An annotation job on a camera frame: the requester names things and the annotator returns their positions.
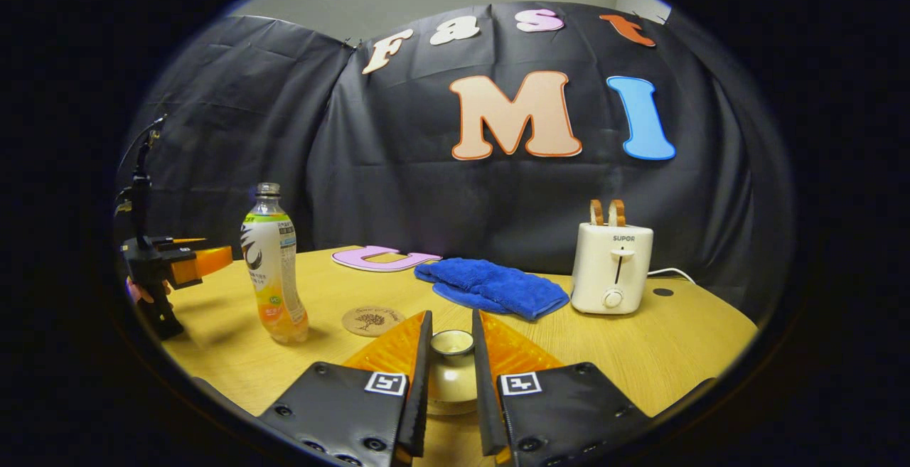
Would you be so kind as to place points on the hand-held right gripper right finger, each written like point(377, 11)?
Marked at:
point(483, 396)

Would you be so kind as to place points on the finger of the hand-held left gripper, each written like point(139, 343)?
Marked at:
point(183, 268)
point(174, 243)

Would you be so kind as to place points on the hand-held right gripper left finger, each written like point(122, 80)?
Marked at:
point(421, 396)

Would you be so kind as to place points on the white teacup lid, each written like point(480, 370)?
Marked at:
point(452, 378)

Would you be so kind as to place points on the round wooden coaster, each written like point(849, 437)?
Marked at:
point(373, 322)

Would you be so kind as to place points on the plastic water bottle white label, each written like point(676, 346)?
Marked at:
point(274, 268)

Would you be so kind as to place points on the blue towel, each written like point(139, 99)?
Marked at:
point(498, 286)

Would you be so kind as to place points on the pink letter cutout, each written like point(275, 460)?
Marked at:
point(355, 259)

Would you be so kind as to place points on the white toaster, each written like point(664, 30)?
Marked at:
point(611, 271)

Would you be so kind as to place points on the black table grommet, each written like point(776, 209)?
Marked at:
point(663, 291)

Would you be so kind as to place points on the black backdrop cloth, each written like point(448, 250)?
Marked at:
point(398, 183)

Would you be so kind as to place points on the toast slice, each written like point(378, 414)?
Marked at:
point(617, 213)
point(596, 213)

